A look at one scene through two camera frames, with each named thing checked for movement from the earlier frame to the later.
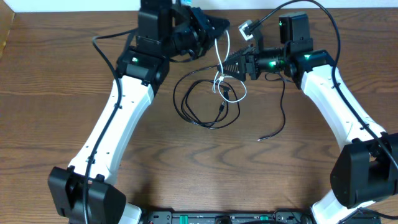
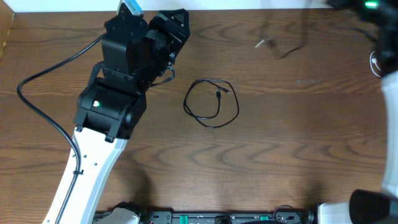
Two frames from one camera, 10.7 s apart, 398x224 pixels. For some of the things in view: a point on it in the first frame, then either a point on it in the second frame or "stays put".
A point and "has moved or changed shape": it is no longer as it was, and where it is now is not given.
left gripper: (203, 32) → (173, 32)
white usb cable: (219, 81) → (374, 61)
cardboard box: (7, 15) stays put
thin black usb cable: (217, 127) has moved or changed shape
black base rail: (280, 216) stays put
